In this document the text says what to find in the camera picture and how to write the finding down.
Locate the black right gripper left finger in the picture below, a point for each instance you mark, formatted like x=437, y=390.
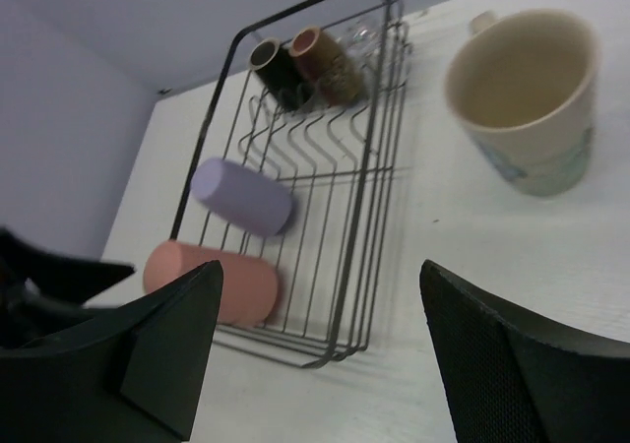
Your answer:
x=130, y=374

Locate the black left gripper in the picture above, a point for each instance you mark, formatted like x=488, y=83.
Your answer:
x=43, y=292

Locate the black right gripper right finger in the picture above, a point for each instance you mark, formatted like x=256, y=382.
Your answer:
x=512, y=375

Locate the lavender plastic cup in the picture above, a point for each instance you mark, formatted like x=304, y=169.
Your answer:
x=241, y=196

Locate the cream patterned large mug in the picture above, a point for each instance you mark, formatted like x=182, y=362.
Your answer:
x=524, y=90

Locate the black ceramic mug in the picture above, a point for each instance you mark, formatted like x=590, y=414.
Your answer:
x=276, y=70

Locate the brown ceramic mug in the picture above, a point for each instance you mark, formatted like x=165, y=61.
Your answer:
x=324, y=64

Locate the clear glass cup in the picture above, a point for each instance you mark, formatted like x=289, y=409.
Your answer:
x=363, y=37

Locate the dark wire dish rack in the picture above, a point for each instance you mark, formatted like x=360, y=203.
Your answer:
x=339, y=164

